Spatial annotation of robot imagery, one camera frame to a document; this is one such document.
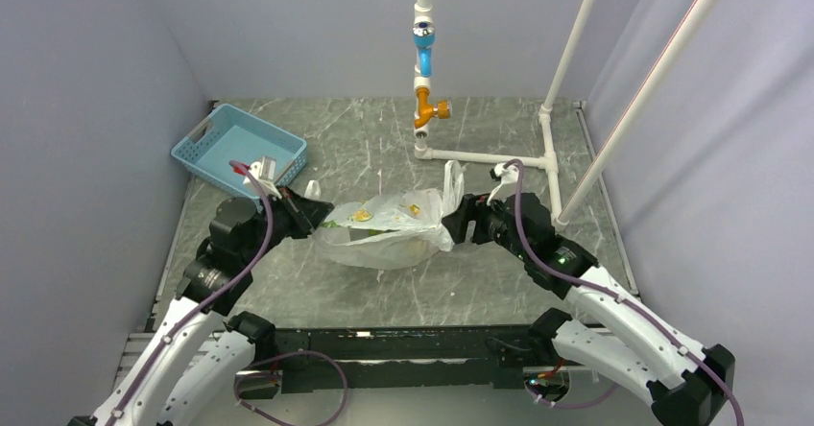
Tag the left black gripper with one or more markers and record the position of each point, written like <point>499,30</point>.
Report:
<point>312,212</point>

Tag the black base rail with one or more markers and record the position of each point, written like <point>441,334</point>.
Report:
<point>306,360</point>

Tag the white printed plastic bag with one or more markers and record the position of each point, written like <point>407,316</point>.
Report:
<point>390,232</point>

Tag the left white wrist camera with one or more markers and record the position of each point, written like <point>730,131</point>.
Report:
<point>260,178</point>

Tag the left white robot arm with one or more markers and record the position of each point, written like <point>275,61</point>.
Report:
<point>199,346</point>

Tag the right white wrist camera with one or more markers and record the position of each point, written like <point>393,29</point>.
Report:
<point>506,175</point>

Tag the blue pipe valve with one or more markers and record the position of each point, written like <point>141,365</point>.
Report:
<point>424,38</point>

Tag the orange pipe tap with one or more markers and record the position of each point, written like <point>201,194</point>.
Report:
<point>426,111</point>

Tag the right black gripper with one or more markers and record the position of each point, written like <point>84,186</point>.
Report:
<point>473,207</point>

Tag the green fake fruit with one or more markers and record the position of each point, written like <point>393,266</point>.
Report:
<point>353,233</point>

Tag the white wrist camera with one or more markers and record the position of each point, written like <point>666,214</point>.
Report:
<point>506,175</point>
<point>260,178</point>

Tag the light blue plastic basket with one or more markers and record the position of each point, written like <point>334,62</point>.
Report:
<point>230,133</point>

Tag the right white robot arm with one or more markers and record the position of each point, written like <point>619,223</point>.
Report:
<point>682,381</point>

